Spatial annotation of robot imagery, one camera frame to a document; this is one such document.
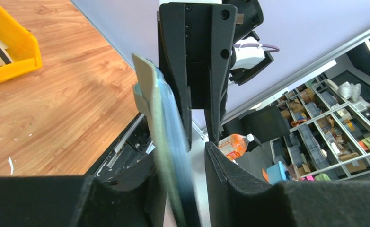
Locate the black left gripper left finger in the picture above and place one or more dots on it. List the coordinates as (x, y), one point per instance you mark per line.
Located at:
(133, 198)

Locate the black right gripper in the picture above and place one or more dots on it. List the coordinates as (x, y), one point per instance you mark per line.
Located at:
(195, 41)

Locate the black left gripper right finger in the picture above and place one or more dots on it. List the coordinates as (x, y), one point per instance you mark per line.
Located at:
(238, 199)

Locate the green leather card holder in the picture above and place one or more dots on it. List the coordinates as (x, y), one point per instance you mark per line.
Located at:
(155, 99)

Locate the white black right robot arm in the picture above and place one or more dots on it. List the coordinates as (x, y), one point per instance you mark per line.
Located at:
(247, 57)

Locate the orange drink bottle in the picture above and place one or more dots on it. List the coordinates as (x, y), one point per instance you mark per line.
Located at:
(235, 145)

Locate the metal storage shelf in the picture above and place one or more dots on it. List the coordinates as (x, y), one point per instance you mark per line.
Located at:
(329, 135)

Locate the right yellow plastic bin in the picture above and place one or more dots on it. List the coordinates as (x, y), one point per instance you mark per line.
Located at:
(23, 48)

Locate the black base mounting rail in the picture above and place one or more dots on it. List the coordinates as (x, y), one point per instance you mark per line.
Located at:
(129, 148)

